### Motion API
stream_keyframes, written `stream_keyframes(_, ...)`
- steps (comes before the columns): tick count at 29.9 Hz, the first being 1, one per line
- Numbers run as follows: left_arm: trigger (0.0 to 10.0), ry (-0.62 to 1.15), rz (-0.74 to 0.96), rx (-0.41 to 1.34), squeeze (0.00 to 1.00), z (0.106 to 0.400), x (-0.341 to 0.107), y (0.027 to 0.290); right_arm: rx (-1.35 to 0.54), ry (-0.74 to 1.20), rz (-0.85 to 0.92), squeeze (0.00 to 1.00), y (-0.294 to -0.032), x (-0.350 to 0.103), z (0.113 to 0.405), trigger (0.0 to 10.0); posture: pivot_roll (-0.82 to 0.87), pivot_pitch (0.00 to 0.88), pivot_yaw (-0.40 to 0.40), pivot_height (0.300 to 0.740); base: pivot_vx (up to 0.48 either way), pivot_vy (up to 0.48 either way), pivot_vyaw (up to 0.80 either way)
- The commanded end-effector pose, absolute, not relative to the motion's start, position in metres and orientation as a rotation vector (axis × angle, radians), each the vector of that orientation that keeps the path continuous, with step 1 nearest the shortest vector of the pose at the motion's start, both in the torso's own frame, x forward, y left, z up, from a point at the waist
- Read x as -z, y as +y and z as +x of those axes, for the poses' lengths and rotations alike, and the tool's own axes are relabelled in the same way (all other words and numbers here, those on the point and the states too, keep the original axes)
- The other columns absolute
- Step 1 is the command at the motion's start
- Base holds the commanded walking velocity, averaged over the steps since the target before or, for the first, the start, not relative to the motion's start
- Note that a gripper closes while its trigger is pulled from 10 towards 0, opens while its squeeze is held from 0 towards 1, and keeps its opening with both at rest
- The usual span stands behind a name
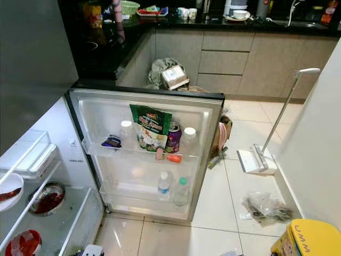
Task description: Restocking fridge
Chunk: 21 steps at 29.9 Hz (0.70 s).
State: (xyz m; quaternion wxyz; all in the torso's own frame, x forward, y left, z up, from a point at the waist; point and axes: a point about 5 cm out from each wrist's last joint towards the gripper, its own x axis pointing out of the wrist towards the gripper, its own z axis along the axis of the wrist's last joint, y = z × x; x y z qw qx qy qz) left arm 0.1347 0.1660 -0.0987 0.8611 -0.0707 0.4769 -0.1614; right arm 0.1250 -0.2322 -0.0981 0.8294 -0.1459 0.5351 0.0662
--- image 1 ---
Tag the grey fridge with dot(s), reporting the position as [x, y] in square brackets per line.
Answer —
[32, 53]

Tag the open fridge door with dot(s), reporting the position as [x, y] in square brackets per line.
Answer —
[106, 112]

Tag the white plastic container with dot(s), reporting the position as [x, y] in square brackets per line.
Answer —
[32, 160]

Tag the white bowl with sausage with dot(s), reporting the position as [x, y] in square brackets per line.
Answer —
[10, 193]

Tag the steel bowl red food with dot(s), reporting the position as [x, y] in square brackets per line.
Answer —
[48, 200]

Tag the dark blue packet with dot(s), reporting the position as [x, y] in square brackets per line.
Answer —
[111, 142]

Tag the black kitchen counter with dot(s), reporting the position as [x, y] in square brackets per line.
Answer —
[96, 58]

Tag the covered red bowl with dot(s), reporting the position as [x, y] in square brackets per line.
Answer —
[37, 244]

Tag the small bottle white cap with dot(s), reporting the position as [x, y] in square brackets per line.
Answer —
[189, 140]
[127, 133]

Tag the orange snack packet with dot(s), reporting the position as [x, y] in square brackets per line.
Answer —
[92, 15]

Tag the green snack bag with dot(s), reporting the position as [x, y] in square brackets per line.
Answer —
[150, 127]

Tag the pink bottle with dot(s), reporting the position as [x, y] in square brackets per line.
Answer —
[118, 16]

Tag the green cloth bag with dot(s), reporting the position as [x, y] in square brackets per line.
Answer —
[159, 69]

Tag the tube with orange cap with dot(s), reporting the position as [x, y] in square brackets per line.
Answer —
[171, 157]

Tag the purple drink can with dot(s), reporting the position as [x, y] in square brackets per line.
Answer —
[173, 140]

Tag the water bottle blue label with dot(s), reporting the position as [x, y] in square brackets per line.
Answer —
[164, 188]

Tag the green bowl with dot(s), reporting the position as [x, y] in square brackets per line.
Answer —
[130, 6]

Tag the small cardboard box white label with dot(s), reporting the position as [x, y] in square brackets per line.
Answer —
[176, 77]

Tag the red tray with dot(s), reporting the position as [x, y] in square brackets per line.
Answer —
[152, 11]

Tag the clear bottle green cap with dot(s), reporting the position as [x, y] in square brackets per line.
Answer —
[180, 193]

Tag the brown hanging cloth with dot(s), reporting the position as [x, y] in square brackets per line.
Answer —
[224, 138]

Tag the white flat mop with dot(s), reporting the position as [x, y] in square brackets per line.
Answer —
[256, 160]

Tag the white bowl on saucer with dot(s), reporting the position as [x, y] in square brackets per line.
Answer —
[238, 15]

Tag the beige kitchen cabinets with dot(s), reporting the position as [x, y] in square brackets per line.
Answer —
[272, 58]

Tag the crumpled clear plastic bag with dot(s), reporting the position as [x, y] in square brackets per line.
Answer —
[269, 208]

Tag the steel kitchen faucet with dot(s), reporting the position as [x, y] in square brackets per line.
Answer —
[295, 10]

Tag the yellow bin black letters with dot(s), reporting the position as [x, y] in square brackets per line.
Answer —
[314, 240]

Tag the red sauce bottle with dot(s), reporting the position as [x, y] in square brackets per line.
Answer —
[329, 12]

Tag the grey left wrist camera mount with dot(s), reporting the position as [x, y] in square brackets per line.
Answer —
[93, 250]

